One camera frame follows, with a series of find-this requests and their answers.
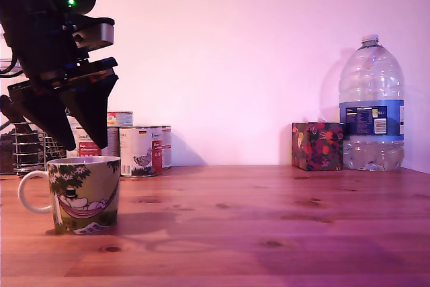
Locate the tin can with chicken print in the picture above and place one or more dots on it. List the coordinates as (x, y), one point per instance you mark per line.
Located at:
(139, 152)

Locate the large clear water bottle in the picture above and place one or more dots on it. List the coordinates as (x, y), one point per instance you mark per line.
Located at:
(371, 99)

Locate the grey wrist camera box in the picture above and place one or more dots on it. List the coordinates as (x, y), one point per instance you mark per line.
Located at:
(102, 33)

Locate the white tin can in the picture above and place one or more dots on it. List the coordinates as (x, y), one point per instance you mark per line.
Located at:
(166, 147)

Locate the floral printed box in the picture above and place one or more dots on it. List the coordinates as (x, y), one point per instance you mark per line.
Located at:
(317, 146)

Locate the illustrated ceramic mug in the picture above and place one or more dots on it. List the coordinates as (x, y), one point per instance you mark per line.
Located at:
(87, 193)

